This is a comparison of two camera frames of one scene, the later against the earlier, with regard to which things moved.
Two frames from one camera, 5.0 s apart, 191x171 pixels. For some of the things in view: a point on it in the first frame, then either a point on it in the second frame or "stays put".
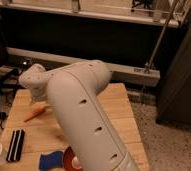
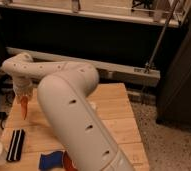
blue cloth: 51,161 stays put
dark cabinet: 181,97 stays put
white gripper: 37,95 → 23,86
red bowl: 68,156 stays put
